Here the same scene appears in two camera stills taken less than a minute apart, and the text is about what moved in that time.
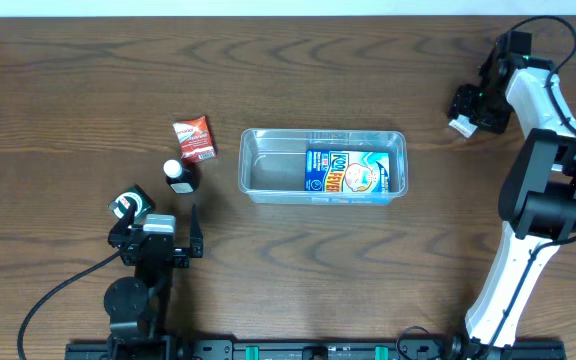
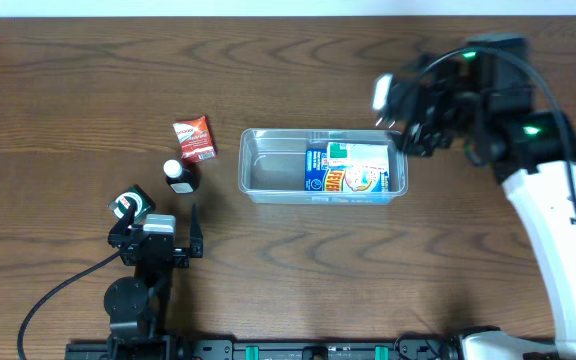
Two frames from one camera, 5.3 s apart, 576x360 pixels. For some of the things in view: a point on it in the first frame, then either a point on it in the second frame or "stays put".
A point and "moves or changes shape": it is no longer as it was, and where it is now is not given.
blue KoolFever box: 347,171 stays put
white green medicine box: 464,125 moves or changes shape
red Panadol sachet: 195,140 stays put
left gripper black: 181,257 stays put
